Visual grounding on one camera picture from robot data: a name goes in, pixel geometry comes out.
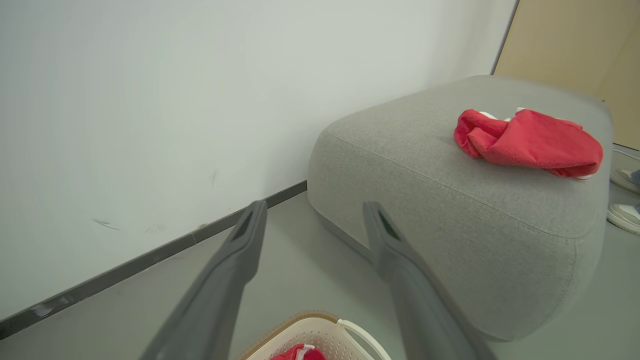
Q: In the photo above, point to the red garment with white trim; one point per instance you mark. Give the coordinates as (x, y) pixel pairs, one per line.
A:
(535, 142)

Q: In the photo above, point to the white sneaker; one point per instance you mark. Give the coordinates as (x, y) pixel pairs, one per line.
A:
(625, 217)
(627, 179)

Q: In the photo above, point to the dark pointed left gripper right finger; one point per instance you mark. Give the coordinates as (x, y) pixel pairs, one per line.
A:
(405, 280)

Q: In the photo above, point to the cream perforated laundry basket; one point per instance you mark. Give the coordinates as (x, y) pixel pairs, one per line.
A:
(320, 335)

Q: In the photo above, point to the red garment with white stripe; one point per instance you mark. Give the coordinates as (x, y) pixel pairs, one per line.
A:
(300, 354)

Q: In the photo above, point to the dark pointed left gripper left finger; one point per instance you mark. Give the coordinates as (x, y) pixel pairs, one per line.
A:
(220, 280)

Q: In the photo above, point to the beige wooden panel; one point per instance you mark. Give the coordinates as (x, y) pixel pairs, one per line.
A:
(575, 50)

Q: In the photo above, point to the grey fabric sofa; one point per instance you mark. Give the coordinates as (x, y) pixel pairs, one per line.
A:
(450, 215)

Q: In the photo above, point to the black baseboard strip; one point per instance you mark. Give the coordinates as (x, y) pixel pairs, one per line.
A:
(150, 260)

